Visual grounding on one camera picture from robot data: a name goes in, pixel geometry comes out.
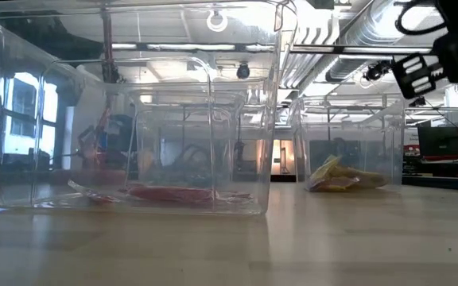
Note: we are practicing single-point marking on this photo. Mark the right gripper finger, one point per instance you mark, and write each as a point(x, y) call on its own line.
point(411, 75)

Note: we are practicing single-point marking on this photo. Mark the silver ceiling air duct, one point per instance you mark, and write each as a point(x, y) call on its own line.
point(352, 35)

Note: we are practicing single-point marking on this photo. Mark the black ceiling spotlight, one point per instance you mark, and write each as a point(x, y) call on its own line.
point(416, 101)
point(376, 71)

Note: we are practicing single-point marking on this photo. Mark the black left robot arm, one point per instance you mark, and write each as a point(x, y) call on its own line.
point(54, 37)

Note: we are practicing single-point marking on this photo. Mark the black wall monitor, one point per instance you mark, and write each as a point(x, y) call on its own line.
point(441, 141)

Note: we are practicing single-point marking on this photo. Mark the black ceiling camera dome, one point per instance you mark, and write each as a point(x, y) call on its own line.
point(243, 71)

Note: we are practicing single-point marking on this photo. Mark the black aluminium table frame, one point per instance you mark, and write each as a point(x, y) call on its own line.
point(439, 181)

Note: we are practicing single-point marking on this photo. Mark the clear plastic bin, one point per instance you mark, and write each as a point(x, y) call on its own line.
point(253, 159)
point(372, 135)
point(181, 139)

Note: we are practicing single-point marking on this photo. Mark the large paned window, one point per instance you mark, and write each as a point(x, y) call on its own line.
point(26, 115)

